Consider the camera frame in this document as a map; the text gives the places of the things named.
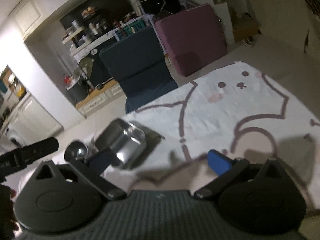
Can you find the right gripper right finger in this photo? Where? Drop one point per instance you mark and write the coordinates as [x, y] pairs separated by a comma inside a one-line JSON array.
[[229, 172]]

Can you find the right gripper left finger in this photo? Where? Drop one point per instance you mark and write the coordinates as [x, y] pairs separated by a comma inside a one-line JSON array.
[[91, 168]]

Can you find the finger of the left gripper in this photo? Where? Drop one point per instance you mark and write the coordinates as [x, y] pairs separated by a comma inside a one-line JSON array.
[[19, 158]]

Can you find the rectangular steel tin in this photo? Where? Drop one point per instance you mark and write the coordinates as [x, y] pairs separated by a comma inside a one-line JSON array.
[[125, 140]]

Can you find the person left hand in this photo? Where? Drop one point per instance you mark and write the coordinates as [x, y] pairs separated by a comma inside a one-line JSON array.
[[8, 221]]

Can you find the white washing machine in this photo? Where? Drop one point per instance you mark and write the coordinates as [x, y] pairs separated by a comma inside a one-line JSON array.
[[12, 135]]

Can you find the white kitchen cabinet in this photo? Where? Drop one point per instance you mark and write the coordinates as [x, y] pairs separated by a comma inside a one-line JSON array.
[[30, 121]]

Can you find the bear print tablecloth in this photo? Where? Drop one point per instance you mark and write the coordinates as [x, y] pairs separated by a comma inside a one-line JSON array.
[[235, 110]]

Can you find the grey trash bin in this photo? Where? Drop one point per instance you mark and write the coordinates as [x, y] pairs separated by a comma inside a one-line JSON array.
[[77, 92]]

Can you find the dark blue cushion chair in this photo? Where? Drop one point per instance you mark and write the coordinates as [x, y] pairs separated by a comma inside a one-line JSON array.
[[138, 64]]

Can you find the white shelf rack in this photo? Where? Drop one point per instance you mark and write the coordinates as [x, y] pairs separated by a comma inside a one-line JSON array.
[[76, 36]]

